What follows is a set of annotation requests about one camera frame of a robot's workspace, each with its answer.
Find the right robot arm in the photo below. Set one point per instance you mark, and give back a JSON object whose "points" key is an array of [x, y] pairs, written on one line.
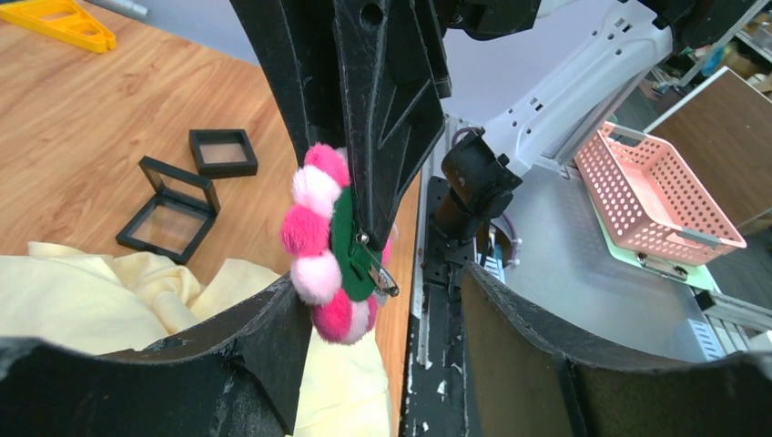
{"points": [[531, 87]]}

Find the pink plastic basket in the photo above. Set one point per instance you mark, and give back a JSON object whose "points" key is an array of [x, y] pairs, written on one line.
{"points": [[650, 201]]}

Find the green clipboard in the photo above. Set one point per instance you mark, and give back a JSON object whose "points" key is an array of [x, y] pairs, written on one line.
{"points": [[698, 277]]}

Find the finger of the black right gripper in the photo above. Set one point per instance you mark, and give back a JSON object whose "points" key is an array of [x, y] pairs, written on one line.
{"points": [[299, 45]]}

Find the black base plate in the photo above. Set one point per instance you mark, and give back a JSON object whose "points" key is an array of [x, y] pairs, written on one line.
{"points": [[438, 396]]}

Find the pink flower brooch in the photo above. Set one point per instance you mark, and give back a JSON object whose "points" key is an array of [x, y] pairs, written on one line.
{"points": [[341, 279]]}

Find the black framed magnifier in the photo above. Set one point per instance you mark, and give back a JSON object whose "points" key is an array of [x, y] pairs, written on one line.
{"points": [[222, 153], [177, 218]]}

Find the cream yellow garment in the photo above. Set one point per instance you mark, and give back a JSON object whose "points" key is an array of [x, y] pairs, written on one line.
{"points": [[99, 303]]}

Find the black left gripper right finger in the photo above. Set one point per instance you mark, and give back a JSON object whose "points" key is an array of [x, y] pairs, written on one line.
{"points": [[536, 374]]}

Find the grey metal cylinder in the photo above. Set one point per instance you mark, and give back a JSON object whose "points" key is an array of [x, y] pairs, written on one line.
{"points": [[127, 8]]}

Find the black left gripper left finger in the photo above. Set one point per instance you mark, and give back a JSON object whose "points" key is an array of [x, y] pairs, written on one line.
{"points": [[235, 374]]}

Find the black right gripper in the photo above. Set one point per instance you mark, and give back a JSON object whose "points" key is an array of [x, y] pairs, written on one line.
{"points": [[393, 75]]}

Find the yellow toy frame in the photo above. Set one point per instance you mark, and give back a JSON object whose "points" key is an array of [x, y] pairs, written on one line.
{"points": [[63, 20]]}

